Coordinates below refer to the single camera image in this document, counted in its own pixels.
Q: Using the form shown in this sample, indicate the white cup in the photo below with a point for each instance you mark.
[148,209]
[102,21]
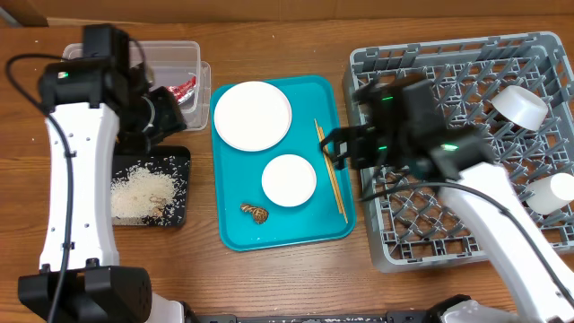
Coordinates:
[551,193]

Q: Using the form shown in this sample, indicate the wooden chopstick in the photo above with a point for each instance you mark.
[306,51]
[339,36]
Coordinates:
[320,136]
[335,185]

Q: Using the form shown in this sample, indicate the clear plastic bin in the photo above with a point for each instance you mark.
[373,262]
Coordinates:
[177,63]

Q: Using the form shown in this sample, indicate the spilled white rice pile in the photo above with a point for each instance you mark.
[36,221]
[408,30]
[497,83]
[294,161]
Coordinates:
[141,197]

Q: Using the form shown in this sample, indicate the pink bowl with rice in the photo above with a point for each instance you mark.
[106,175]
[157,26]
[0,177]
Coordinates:
[289,180]

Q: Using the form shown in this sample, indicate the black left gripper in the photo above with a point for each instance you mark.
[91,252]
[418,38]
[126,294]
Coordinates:
[172,121]

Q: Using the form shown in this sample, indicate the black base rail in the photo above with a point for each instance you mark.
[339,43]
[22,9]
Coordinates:
[336,317]

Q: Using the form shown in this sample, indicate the red snack wrapper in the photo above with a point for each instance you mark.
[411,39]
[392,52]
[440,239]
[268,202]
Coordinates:
[183,92]

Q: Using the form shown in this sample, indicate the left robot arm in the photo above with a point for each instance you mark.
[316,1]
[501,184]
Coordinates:
[95,108]

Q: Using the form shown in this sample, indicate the brown food scrap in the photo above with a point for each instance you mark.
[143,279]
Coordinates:
[259,214]

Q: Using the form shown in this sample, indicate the black waste tray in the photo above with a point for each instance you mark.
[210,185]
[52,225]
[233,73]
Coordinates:
[152,188]

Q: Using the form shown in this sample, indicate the grey bowl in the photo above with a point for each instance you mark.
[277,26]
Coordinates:
[521,106]

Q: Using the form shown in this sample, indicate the teal serving tray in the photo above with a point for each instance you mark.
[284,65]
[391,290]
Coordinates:
[238,176]

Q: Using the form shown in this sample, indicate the wooden chopstick right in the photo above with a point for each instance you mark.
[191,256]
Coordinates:
[335,185]

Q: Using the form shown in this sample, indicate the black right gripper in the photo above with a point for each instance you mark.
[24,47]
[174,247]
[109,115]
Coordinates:
[361,156]

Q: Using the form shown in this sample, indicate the pink round plate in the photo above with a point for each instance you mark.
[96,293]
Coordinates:
[252,116]

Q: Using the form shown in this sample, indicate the grey dish rack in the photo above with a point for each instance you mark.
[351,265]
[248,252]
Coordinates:
[412,229]

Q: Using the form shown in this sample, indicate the wooden chopstick left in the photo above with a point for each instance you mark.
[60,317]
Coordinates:
[320,136]

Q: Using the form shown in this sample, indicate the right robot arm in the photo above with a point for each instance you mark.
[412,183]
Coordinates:
[404,129]

